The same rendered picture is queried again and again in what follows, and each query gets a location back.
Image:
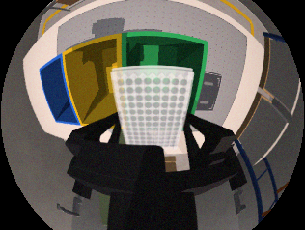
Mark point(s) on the yellow bin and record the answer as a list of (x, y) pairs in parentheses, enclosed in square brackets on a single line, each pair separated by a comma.
[(87, 68)]

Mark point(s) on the blue bin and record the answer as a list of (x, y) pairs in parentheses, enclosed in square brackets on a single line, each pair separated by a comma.
[(56, 91)]

